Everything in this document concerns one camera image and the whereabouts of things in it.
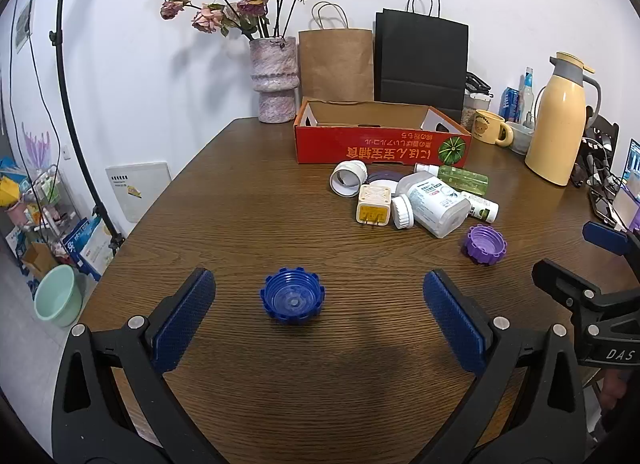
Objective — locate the clear green bottle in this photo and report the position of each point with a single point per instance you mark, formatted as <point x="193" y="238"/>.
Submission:
<point x="462" y="177"/>

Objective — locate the blue drink can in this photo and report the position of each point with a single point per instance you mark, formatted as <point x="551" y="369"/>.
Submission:
<point x="509" y="101"/>

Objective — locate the small white green-label bottle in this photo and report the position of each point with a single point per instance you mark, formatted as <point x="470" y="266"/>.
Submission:
<point x="482" y="207"/>

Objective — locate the cluttered shelf cart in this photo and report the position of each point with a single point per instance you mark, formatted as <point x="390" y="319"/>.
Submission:
<point x="45" y="194"/>

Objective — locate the blue white carton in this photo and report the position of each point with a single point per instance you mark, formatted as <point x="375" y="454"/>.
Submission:
<point x="87" y="244"/>

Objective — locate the red cardboard box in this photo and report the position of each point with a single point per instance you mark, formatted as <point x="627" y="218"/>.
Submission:
<point x="375" y="146"/>

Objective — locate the white board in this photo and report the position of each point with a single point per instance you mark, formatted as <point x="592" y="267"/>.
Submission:
<point x="142" y="189"/>

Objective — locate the yellow thermos jug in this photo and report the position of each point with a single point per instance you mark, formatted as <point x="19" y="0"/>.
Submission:
<point x="555" y="129"/>

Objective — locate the yellow white plug adapter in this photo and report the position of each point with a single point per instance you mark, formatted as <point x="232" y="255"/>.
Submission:
<point x="374" y="199"/>

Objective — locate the white ribbed bottle cap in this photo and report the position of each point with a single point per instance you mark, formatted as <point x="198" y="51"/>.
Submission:
<point x="402" y="212"/>

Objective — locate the purple wall sticker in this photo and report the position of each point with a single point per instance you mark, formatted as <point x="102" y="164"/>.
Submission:
<point x="36" y="144"/>

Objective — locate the black paper bag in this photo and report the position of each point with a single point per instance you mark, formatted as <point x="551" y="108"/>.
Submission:
<point x="422" y="59"/>

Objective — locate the purple ribbed bottle cap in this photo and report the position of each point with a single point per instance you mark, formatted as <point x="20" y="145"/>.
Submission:
<point x="484" y="244"/>

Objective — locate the glass clip jar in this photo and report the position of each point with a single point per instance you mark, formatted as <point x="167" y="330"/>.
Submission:
<point x="470" y="111"/>

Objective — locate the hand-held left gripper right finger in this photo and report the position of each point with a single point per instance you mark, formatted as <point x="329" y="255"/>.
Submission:
<point x="455" y="319"/>

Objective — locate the brown paper bag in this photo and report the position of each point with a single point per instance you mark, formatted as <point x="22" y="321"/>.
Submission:
<point x="335" y="64"/>

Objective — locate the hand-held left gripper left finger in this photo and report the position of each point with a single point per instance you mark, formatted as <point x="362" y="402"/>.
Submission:
<point x="185" y="319"/>

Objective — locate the pink marbled vase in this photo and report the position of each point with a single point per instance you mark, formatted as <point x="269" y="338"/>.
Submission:
<point x="274" y="79"/>

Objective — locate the yellow bear mug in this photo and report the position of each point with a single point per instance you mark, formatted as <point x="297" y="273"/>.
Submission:
<point x="487" y="126"/>

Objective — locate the laptop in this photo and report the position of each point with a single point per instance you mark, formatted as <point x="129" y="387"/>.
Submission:
<point x="632" y="164"/>

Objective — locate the grey bowl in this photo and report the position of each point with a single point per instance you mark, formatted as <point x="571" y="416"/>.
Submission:
<point x="522" y="139"/>

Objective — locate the white jar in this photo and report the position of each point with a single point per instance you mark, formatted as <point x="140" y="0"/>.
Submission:
<point x="360" y="171"/>

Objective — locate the person's right hand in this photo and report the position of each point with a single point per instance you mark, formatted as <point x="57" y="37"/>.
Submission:
<point x="612" y="389"/>

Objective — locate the white pill bottle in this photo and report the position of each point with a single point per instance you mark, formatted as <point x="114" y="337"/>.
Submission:
<point x="440" y="209"/>

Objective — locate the blue ribbed bottle cap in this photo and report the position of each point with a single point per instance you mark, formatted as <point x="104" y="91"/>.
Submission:
<point x="292" y="296"/>

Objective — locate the clear spray bottle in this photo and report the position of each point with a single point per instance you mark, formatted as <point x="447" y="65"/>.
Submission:
<point x="526" y="94"/>

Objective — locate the small cardboard box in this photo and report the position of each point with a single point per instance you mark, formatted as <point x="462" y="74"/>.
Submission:
<point x="39" y="259"/>

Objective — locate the dark blue round lid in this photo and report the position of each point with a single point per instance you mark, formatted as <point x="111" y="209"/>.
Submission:
<point x="385" y="176"/>

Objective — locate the black stand pole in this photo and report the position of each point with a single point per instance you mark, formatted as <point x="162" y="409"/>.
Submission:
<point x="67" y="109"/>

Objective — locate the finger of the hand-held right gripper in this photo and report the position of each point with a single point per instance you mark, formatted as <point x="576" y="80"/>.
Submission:
<point x="605" y="238"/>
<point x="560" y="281"/>

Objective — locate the wall poster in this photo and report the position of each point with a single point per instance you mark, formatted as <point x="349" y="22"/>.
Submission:
<point x="24" y="24"/>

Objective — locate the mint green bucket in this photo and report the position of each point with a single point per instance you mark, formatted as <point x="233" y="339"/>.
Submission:
<point x="55" y="296"/>

